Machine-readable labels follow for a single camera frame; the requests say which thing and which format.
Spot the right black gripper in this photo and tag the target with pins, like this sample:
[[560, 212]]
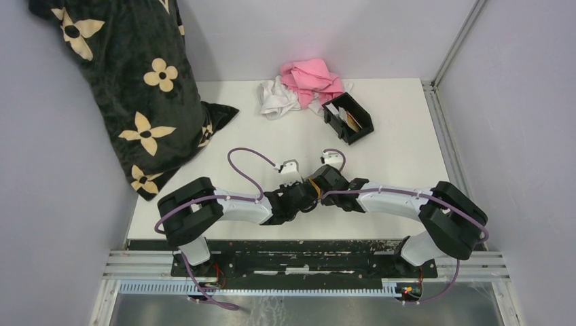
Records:
[[326, 201]]

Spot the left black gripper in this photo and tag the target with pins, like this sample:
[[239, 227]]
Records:
[[286, 187]]

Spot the black plastic card box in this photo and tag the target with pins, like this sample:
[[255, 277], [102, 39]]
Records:
[[343, 132]]

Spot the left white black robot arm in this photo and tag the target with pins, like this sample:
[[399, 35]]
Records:
[[187, 213]]

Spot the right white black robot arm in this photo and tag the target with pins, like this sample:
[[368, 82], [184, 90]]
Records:
[[453, 224]]

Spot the gold card in box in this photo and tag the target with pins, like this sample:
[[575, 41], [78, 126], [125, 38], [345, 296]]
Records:
[[352, 123]]

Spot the white cards in box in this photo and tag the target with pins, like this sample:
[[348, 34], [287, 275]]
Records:
[[338, 112]]

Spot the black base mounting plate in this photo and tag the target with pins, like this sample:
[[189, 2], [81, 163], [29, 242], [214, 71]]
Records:
[[307, 264]]

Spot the pink cloth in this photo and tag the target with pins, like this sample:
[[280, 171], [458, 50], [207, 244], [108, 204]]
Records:
[[310, 78]]

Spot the black floral blanket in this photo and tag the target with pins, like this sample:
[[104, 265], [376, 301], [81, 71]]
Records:
[[133, 56]]

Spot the corner aluminium post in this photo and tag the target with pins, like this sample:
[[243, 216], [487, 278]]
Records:
[[431, 89]]

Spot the aluminium rail frame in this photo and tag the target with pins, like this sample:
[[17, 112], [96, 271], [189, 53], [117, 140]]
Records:
[[161, 273]]

